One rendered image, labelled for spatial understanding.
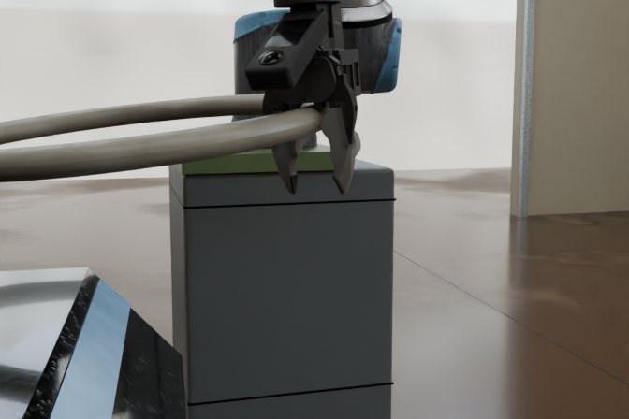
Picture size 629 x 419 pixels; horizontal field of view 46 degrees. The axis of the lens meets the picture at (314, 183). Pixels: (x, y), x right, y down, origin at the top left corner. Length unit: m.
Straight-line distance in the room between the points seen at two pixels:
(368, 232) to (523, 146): 4.76
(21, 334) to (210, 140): 0.24
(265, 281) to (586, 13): 5.35
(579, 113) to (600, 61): 0.46
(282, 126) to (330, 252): 0.70
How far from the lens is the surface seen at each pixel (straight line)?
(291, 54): 0.70
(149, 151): 0.66
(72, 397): 0.48
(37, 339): 0.54
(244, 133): 0.68
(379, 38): 1.45
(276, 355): 1.42
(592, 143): 6.53
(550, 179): 6.34
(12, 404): 0.44
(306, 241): 1.38
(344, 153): 0.77
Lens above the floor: 0.99
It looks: 7 degrees down
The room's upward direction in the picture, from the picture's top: straight up
